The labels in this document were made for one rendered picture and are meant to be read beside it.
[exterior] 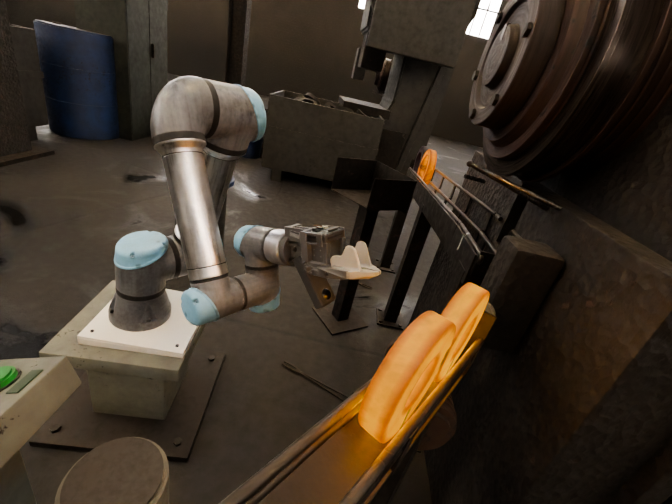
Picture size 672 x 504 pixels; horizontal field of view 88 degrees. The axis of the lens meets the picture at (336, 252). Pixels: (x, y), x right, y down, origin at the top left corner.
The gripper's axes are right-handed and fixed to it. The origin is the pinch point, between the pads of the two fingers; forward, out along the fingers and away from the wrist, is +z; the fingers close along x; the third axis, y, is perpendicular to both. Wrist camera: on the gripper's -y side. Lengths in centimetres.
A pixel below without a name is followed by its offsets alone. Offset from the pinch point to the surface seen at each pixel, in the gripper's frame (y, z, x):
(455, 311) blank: -0.1, 16.7, -5.9
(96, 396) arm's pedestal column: -42, -74, -27
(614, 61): 33, 28, 26
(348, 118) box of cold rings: 49, -159, 214
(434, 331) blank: 2.9, 18.5, -17.7
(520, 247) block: 2.6, 18.9, 21.7
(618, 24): 38, 28, 24
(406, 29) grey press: 117, -123, 250
